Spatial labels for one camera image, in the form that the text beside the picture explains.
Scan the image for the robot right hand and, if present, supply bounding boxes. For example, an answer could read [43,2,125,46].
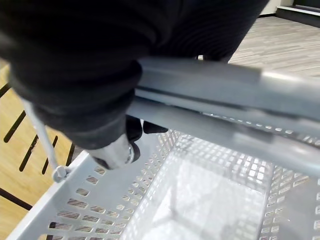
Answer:
[0,0,270,171]

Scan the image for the grey plastic shopping basket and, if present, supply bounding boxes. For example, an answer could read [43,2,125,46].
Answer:
[0,56,320,240]

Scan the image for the wooden slotted shelf panel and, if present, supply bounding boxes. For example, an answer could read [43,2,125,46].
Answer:
[0,58,83,226]

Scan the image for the dark shelf base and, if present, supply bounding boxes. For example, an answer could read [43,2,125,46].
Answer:
[258,0,320,27]

